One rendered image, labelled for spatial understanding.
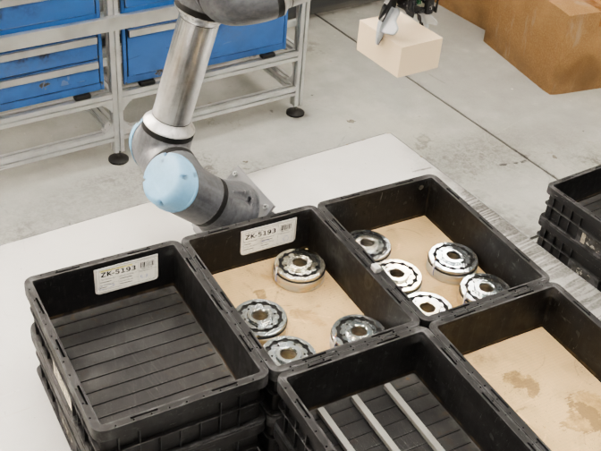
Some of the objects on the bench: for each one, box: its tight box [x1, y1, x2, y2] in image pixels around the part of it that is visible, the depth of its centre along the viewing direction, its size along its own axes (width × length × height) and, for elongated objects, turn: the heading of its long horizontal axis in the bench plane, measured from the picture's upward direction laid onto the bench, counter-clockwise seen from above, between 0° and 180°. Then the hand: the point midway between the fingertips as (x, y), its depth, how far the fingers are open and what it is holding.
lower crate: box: [30, 328, 266, 451], centre depth 171 cm, size 40×30×12 cm
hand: (399, 38), depth 220 cm, fingers closed on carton, 14 cm apart
